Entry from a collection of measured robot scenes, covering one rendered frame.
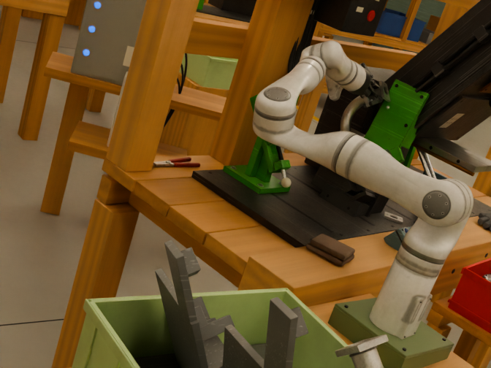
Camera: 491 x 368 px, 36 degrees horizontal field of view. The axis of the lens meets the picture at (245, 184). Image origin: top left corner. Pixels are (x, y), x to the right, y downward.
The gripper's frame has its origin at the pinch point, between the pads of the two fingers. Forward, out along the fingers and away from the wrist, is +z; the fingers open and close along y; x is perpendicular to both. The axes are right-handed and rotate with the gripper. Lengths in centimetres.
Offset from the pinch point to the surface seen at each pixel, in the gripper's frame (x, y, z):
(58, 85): 304, 178, 166
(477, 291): -14, -60, 5
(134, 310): 12, -66, -95
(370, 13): -3.9, 23.6, -1.7
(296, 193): 26.4, -23.8, -7.5
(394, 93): -4.2, -0.9, 2.8
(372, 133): 4.7, -10.0, 2.9
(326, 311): 5, -64, -41
